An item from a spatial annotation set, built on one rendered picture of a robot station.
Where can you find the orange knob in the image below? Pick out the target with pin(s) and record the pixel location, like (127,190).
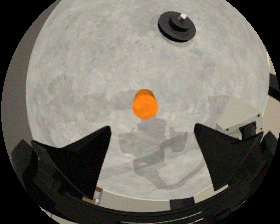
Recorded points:
(145,104)

